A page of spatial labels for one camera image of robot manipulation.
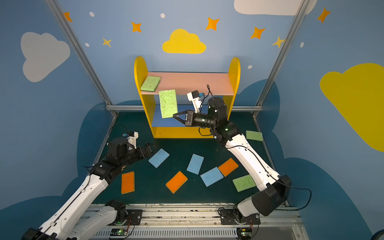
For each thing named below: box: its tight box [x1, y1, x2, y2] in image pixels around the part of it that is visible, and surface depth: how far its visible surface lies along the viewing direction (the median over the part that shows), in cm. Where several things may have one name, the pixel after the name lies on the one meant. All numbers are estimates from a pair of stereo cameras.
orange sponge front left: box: [121, 171, 135, 195], surface depth 85 cm
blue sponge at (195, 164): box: [186, 153, 205, 175], surface depth 95 cm
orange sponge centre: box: [165, 171, 188, 194], surface depth 87 cm
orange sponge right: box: [218, 158, 239, 177], surface depth 94 cm
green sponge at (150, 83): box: [140, 76, 161, 92], surface depth 78 cm
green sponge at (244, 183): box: [232, 174, 257, 193], surface depth 86 cm
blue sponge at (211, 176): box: [200, 166, 224, 188], surface depth 90 cm
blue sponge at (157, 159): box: [148, 148, 170, 169], surface depth 96 cm
